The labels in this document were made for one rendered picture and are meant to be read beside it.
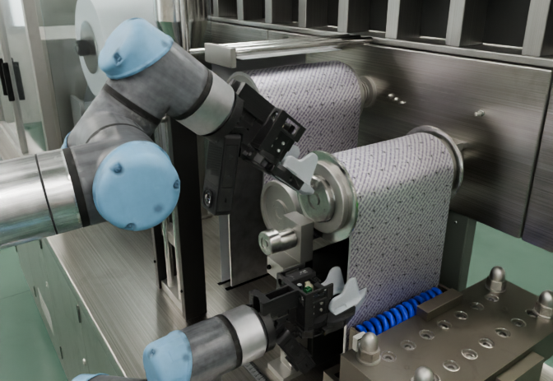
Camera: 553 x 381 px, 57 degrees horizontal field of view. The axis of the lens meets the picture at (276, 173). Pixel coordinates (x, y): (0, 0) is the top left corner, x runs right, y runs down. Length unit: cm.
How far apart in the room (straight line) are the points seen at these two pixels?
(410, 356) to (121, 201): 55
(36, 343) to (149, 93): 220
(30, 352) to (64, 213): 220
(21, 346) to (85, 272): 139
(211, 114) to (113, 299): 70
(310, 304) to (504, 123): 47
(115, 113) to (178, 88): 7
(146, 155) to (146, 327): 71
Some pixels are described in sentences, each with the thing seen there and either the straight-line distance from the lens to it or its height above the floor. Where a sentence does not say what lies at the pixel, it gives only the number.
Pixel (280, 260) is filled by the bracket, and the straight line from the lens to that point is 85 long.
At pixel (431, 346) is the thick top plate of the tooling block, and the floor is 103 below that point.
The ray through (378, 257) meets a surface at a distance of 85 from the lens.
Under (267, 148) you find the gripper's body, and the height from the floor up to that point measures 136.
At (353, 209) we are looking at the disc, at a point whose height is 125.
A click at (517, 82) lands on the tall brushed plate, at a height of 141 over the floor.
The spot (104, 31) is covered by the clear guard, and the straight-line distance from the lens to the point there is 160.
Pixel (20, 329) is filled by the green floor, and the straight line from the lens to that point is 282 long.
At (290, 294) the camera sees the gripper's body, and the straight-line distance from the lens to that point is 73.
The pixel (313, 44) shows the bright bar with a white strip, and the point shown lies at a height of 145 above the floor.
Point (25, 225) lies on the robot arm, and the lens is 47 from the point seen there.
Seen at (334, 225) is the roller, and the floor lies 122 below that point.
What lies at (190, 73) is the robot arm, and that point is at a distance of 60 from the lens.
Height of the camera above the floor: 157
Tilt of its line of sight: 21 degrees down
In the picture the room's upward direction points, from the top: straight up
